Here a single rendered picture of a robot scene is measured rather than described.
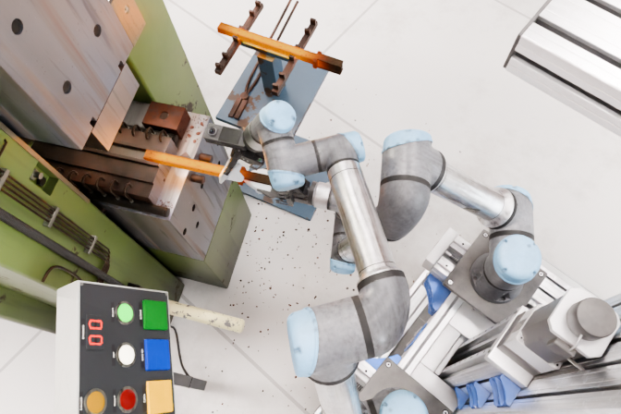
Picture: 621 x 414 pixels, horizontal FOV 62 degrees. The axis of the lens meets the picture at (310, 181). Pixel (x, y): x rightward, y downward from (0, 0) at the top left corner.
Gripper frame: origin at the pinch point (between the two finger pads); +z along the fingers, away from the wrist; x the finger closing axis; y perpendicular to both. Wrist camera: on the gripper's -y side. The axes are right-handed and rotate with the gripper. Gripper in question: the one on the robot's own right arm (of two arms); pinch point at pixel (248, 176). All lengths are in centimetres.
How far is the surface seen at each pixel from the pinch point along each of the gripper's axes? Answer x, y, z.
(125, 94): 1.9, -30.8, 27.3
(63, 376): -63, -18, 20
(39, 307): -47, 68, 86
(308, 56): 45.2, -0.4, -6.3
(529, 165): 80, 102, -105
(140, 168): -4.3, 1.1, 33.2
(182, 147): 8.8, 8.7, 26.7
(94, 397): -65, -17, 12
